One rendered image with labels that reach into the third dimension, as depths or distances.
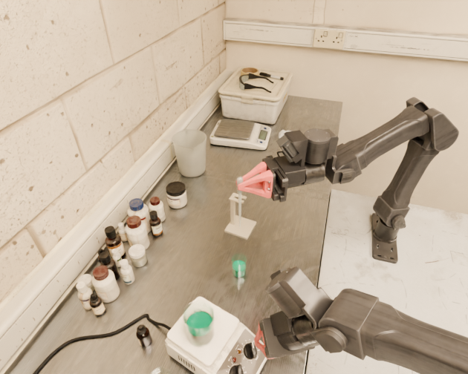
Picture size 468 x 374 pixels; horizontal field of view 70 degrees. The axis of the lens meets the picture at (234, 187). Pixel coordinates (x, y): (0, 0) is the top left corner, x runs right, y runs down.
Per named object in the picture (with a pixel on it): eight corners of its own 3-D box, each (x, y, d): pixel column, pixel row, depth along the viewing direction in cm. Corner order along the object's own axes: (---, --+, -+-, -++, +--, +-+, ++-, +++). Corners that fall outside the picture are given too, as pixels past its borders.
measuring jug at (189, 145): (172, 158, 140) (168, 126, 131) (202, 153, 143) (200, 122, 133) (180, 184, 126) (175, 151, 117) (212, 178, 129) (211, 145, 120)
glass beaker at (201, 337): (180, 338, 71) (175, 317, 66) (198, 315, 75) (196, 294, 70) (205, 357, 68) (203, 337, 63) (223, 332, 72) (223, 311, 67)
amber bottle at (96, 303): (92, 309, 86) (84, 293, 81) (103, 303, 87) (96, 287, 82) (96, 318, 84) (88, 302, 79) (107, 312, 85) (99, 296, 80)
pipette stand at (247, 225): (256, 223, 110) (258, 194, 102) (247, 240, 104) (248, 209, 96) (235, 216, 113) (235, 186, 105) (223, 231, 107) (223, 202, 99)
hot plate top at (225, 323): (241, 322, 75) (241, 320, 74) (209, 369, 67) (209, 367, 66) (199, 296, 80) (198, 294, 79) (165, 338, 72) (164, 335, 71)
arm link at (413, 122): (335, 174, 75) (459, 102, 72) (316, 153, 81) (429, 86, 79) (346, 205, 83) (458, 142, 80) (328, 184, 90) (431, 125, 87)
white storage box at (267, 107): (291, 97, 188) (294, 72, 179) (276, 127, 161) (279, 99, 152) (239, 90, 196) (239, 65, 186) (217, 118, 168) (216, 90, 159)
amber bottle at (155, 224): (149, 232, 107) (145, 212, 101) (159, 227, 109) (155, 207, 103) (155, 238, 105) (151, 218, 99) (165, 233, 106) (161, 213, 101)
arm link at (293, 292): (252, 300, 55) (290, 283, 46) (282, 268, 60) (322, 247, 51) (299, 357, 54) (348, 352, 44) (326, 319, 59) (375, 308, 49)
